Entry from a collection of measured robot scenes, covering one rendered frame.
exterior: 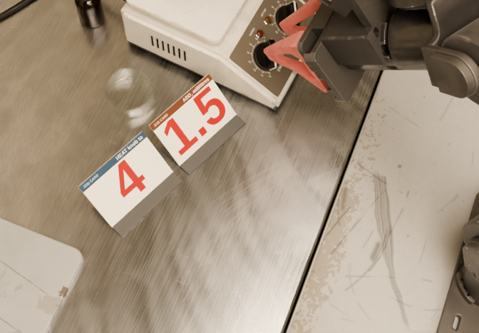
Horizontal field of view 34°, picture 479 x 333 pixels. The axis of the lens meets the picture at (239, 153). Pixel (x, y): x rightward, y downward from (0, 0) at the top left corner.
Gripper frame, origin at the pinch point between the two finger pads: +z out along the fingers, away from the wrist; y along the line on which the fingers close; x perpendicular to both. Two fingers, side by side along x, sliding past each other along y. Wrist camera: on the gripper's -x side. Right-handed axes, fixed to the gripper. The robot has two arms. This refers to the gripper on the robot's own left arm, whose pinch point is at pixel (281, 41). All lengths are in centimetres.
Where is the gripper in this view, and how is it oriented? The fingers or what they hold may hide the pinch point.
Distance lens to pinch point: 78.1
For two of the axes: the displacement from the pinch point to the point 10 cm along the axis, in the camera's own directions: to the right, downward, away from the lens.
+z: -6.9, -0.8, 7.1
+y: -4.7, 8.0, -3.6
